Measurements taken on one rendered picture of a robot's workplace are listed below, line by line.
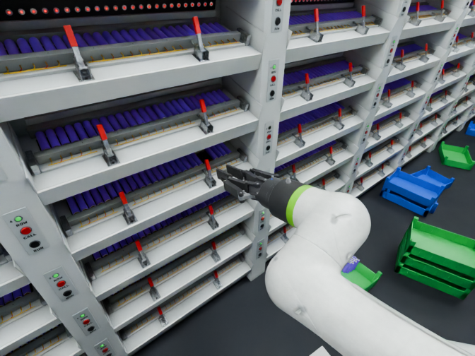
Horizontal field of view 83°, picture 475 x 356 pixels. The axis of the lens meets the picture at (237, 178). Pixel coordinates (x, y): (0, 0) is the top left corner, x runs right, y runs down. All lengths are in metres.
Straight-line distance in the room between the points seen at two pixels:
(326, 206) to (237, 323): 0.96
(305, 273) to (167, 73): 0.50
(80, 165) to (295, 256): 0.51
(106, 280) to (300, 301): 0.65
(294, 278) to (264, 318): 0.93
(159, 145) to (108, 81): 0.20
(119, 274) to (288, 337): 0.77
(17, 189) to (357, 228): 0.63
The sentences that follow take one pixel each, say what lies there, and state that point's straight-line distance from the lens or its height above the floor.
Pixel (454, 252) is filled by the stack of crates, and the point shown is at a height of 0.16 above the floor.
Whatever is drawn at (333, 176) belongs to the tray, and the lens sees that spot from 1.65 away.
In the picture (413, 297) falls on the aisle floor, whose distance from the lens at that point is 1.65.
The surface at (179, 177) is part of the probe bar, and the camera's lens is 0.86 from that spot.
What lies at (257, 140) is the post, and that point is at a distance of 0.90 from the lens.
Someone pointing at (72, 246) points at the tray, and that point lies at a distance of 0.81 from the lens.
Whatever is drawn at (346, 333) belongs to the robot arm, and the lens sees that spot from 0.43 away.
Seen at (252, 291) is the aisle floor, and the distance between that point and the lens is 1.43.
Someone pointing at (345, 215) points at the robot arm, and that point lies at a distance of 0.49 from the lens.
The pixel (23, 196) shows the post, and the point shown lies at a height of 0.88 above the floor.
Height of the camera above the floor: 1.22
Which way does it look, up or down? 36 degrees down
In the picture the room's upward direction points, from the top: straight up
